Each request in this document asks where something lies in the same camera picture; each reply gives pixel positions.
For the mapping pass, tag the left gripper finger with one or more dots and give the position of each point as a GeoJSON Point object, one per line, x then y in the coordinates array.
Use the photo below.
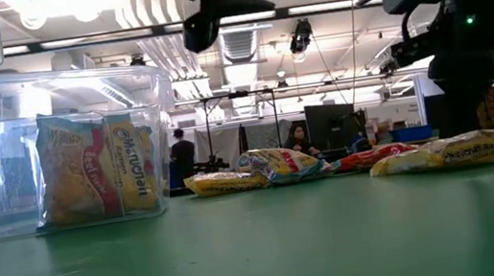
{"type": "Point", "coordinates": [238, 4]}

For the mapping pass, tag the yellow chicken ramen packet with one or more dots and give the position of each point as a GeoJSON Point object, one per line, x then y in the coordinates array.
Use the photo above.
{"type": "Point", "coordinates": [447, 152]}
{"type": "Point", "coordinates": [226, 182]}

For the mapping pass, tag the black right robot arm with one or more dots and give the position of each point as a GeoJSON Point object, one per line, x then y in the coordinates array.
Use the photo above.
{"type": "Point", "coordinates": [466, 78]}

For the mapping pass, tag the blue storage crate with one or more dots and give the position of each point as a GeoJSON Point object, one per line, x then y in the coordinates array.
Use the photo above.
{"type": "Point", "coordinates": [411, 134]}

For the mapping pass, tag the overhead bar with light strips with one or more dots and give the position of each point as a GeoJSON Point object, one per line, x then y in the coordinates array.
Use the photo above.
{"type": "Point", "coordinates": [116, 36]}

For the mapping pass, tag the black metal rack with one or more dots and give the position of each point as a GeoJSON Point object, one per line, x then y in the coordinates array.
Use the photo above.
{"type": "Point", "coordinates": [238, 94]}

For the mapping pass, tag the black monitor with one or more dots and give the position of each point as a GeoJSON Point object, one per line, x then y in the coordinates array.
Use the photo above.
{"type": "Point", "coordinates": [330, 126]}

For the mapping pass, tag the red spicy chicken noodle packet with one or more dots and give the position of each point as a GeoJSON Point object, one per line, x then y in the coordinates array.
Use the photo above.
{"type": "Point", "coordinates": [371, 157]}

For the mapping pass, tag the grey hanging cloth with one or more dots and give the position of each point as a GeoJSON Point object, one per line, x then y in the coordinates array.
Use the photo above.
{"type": "Point", "coordinates": [223, 143]}

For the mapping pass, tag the person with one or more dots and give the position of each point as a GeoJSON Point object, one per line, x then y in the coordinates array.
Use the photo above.
{"type": "Point", "coordinates": [298, 140]}
{"type": "Point", "coordinates": [183, 154]}

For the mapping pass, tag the ribbed ceiling air duct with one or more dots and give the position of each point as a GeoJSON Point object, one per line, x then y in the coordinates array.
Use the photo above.
{"type": "Point", "coordinates": [239, 44]}

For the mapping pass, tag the hanging black camera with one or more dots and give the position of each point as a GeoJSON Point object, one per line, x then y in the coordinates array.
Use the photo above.
{"type": "Point", "coordinates": [300, 36]}

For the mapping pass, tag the black ceiling dome camera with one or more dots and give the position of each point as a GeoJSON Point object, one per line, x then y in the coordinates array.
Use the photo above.
{"type": "Point", "coordinates": [137, 60]}

